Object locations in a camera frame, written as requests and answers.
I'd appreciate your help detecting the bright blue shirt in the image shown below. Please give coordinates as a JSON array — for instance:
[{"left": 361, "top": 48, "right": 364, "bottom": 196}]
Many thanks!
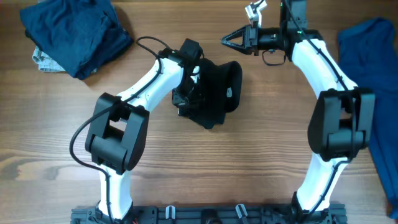
[{"left": 337, "top": 17, "right": 398, "bottom": 220}]

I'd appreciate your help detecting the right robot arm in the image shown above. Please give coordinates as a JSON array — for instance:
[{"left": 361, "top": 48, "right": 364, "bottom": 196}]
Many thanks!
[{"left": 221, "top": 1, "right": 376, "bottom": 223}]

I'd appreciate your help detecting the white patterned folded cloth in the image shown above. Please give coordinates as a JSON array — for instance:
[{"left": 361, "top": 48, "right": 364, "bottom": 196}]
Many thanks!
[{"left": 32, "top": 45, "right": 98, "bottom": 74}]

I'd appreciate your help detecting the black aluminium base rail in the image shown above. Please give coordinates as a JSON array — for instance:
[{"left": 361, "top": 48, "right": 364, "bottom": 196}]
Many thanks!
[{"left": 70, "top": 204, "right": 348, "bottom": 224}]

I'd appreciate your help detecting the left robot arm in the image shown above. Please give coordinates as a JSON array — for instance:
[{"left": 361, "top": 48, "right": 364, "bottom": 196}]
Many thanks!
[{"left": 85, "top": 39, "right": 203, "bottom": 223}]

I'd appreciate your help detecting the folded dark blue garment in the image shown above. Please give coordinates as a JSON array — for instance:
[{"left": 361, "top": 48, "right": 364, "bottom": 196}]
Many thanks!
[{"left": 20, "top": 0, "right": 134, "bottom": 80}]

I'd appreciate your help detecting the black polo shirt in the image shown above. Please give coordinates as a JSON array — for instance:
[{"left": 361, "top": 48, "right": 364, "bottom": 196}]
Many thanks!
[{"left": 184, "top": 58, "right": 243, "bottom": 129}]

